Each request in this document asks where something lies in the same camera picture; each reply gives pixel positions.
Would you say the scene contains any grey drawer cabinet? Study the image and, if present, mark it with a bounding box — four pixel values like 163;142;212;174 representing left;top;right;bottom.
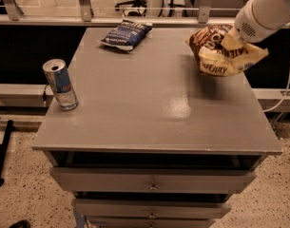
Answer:
30;27;283;228

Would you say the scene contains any blue silver energy drink can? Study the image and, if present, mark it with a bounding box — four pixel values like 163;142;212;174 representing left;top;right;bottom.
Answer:
43;59;78;110

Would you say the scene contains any top grey drawer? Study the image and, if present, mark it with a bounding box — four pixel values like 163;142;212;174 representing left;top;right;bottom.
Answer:
50;167;256;194

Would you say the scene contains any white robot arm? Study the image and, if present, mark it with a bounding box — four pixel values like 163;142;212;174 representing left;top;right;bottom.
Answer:
221;0;290;50

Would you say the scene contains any metal railing frame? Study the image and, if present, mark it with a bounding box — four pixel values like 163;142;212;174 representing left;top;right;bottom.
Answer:
0;0;248;28

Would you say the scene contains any black metal stand leg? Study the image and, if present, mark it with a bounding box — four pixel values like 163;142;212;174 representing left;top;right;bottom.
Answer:
0;120;15;186

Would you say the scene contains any grey drawer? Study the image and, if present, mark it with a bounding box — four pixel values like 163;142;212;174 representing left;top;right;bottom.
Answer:
88;217;214;228
50;167;256;194
73;199;231;219

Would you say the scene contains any brown chip bag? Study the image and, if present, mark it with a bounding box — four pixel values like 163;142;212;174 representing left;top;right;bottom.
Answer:
185;24;269;77

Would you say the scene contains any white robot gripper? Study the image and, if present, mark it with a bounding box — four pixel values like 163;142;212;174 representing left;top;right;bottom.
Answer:
221;0;272;50

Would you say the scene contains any white cable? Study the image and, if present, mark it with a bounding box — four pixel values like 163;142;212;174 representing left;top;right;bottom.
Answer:
262;19;290;114

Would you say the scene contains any bottom grey drawer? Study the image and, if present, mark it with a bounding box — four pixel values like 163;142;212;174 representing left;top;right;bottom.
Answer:
88;217;214;228

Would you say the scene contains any black shoe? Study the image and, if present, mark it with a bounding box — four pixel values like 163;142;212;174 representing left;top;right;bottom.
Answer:
9;219;30;228

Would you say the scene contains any blue chip bag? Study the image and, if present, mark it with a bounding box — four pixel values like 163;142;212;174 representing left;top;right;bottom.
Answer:
100;20;152;51

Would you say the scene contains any middle grey drawer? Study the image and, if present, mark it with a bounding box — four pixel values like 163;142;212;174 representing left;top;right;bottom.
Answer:
73;199;231;219

